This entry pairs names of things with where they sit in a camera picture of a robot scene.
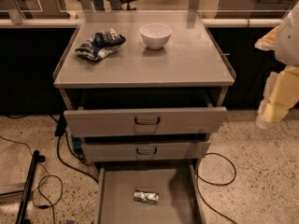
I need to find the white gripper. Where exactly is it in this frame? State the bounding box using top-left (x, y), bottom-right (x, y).
top-left (254, 26), bottom-right (299, 129)

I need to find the silver blue redbull can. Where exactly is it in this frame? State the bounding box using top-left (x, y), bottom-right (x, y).
top-left (134, 189), bottom-right (159, 204)

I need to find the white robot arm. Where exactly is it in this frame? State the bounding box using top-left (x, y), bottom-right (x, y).
top-left (255, 3), bottom-right (299, 129)

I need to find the grey top drawer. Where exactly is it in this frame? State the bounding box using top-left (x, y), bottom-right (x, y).
top-left (64, 107), bottom-right (226, 137)

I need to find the grey drawer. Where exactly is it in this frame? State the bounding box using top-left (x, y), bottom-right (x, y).
top-left (64, 107), bottom-right (226, 137)
top-left (93, 161), bottom-right (206, 224)
top-left (82, 142), bottom-right (210, 162)

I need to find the grey metal drawer cabinet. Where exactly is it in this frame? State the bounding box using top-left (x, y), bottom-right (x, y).
top-left (51, 10), bottom-right (237, 170)

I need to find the grey middle drawer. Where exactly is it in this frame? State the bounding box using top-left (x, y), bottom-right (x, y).
top-left (82, 142), bottom-right (210, 162)

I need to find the grey bottom drawer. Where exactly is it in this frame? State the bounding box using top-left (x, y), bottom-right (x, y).
top-left (93, 161), bottom-right (206, 224)

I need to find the dark background desk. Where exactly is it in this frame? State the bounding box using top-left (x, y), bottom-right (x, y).
top-left (215, 0), bottom-right (298, 19)

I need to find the white ceramic bowl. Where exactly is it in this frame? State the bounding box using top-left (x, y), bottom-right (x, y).
top-left (139, 23), bottom-right (172, 49)

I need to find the blue white chip bag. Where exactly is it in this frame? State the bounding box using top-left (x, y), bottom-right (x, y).
top-left (74, 29), bottom-right (126, 62)

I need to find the black metal stand pole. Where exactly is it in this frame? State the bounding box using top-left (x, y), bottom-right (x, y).
top-left (15, 150), bottom-right (41, 224)

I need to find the black floor cable right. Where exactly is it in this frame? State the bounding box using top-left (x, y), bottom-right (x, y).
top-left (195, 152), bottom-right (238, 224)

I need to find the black floor cable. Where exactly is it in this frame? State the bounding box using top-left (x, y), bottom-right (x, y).
top-left (49, 114), bottom-right (99, 185)
top-left (195, 152), bottom-right (238, 224)

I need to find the black floor cable left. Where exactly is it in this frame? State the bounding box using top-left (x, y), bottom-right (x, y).
top-left (49, 114), bottom-right (99, 185)

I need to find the thin black looped cable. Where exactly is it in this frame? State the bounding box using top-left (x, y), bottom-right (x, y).
top-left (0, 135), bottom-right (64, 224)

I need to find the white counter rail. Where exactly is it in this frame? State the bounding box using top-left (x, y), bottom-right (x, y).
top-left (0, 19), bottom-right (282, 29)

